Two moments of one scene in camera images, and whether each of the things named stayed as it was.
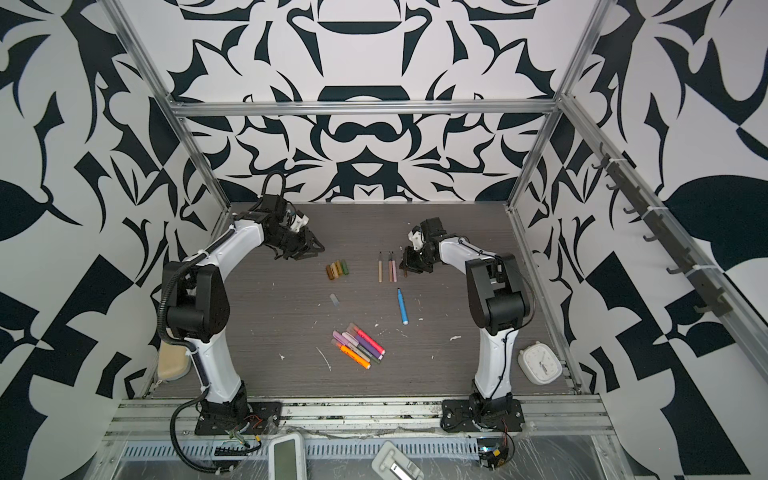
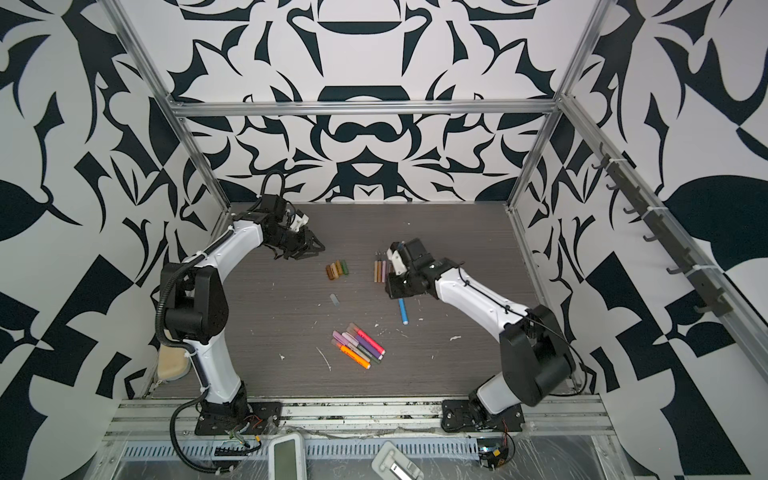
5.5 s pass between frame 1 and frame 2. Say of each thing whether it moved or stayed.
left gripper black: stayed
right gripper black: moved
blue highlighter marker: stayed
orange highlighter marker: stayed
